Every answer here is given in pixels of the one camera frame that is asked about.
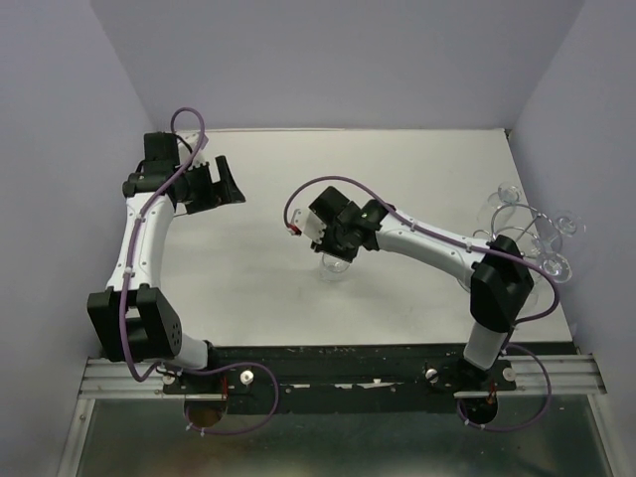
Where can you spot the ribbed wine glass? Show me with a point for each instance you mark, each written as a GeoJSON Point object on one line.
{"type": "Point", "coordinates": [506, 194]}

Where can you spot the chrome wine glass rack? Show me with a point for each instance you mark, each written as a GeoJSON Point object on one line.
{"type": "Point", "coordinates": [521, 223]}

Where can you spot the aluminium rail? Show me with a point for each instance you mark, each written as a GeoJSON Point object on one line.
{"type": "Point", "coordinates": [102, 379]}

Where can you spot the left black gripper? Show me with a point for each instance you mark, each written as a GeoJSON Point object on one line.
{"type": "Point", "coordinates": [225, 191]}

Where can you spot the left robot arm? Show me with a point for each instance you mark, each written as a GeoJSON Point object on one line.
{"type": "Point", "coordinates": [132, 318]}

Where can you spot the short clear wine glass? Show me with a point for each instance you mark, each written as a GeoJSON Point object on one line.
{"type": "Point", "coordinates": [332, 268]}

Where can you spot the right wine glass on rack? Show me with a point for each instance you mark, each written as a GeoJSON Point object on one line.
{"type": "Point", "coordinates": [559, 231]}

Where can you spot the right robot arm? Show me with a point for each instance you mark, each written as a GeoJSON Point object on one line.
{"type": "Point", "coordinates": [492, 271]}

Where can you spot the tall wine glass on rack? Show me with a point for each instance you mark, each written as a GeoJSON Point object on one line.
{"type": "Point", "coordinates": [556, 266]}

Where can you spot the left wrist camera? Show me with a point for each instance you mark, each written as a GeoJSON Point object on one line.
{"type": "Point", "coordinates": [186, 145]}

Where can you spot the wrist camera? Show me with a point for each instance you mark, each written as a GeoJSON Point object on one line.
{"type": "Point", "coordinates": [186, 145]}
{"type": "Point", "coordinates": [304, 222]}

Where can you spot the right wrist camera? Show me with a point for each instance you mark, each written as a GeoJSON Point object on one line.
{"type": "Point", "coordinates": [304, 222]}

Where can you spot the black mounting base plate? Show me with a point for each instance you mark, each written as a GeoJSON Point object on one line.
{"type": "Point", "coordinates": [341, 379]}

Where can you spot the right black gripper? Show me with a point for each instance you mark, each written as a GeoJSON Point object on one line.
{"type": "Point", "coordinates": [325, 247]}

